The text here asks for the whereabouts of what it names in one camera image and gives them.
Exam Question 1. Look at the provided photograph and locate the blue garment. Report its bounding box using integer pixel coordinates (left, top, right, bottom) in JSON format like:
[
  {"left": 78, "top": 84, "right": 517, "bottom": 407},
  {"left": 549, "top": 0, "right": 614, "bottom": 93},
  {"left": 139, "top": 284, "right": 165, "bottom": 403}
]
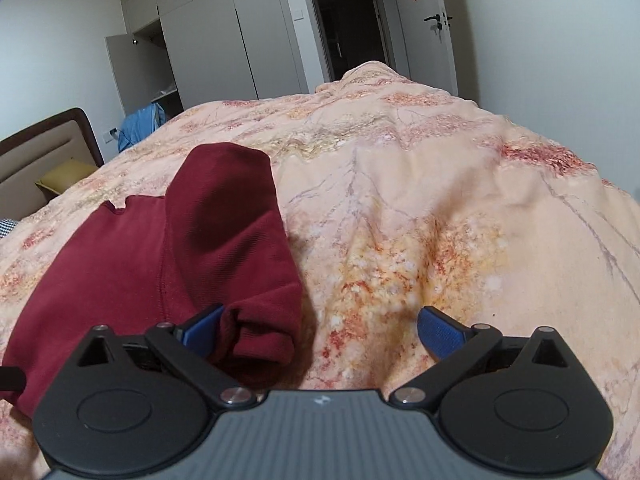
[{"left": 118, "top": 102, "right": 167, "bottom": 153}]

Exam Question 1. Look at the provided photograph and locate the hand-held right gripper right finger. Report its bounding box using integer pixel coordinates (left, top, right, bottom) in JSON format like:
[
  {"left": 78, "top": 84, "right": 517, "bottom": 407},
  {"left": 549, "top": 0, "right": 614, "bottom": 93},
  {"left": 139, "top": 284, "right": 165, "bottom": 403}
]
[{"left": 390, "top": 304, "right": 582, "bottom": 408}]

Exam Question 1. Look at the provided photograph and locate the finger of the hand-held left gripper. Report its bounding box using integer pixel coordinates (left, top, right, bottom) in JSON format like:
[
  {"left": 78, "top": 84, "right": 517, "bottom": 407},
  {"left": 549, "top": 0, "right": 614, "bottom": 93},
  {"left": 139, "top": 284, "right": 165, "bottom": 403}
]
[{"left": 0, "top": 367, "right": 26, "bottom": 391}]

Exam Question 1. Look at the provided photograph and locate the dark red sweater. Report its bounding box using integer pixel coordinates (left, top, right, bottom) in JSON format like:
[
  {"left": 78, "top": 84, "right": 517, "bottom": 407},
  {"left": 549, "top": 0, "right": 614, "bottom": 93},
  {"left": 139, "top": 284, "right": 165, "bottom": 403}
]
[{"left": 2, "top": 142, "right": 304, "bottom": 418}]

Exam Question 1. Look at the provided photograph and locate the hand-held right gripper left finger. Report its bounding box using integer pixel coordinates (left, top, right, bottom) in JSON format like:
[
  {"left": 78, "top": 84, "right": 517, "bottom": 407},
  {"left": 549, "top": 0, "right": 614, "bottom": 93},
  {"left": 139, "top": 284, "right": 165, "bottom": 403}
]
[{"left": 64, "top": 302, "right": 254, "bottom": 408}]

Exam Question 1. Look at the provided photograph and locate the white room door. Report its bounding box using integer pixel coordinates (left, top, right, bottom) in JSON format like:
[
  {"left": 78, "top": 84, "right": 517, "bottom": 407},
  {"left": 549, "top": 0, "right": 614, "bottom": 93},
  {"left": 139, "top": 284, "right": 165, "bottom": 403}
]
[{"left": 385, "top": 0, "right": 458, "bottom": 96}]

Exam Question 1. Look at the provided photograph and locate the floral peach blanket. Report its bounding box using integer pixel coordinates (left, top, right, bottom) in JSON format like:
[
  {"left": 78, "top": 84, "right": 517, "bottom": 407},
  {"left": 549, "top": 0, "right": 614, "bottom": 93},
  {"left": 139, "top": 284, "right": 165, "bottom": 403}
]
[{"left": 0, "top": 61, "right": 640, "bottom": 480}]

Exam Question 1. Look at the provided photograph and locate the grey wardrobe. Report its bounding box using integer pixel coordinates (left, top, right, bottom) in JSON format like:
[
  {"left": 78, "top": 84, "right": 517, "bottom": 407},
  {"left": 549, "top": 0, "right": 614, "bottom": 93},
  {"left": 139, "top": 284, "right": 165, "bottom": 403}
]
[{"left": 105, "top": 0, "right": 321, "bottom": 116}]

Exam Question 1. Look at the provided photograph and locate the yellow pillow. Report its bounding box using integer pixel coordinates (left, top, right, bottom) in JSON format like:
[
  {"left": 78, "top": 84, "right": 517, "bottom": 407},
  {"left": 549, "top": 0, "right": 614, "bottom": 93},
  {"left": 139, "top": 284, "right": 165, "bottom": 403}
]
[{"left": 35, "top": 159, "right": 98, "bottom": 195}]

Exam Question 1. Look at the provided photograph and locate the brown padded bed headboard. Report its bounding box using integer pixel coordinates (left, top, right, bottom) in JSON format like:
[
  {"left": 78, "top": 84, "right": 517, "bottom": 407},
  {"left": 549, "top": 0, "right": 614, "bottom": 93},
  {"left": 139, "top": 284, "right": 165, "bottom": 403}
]
[{"left": 0, "top": 107, "right": 106, "bottom": 186}]

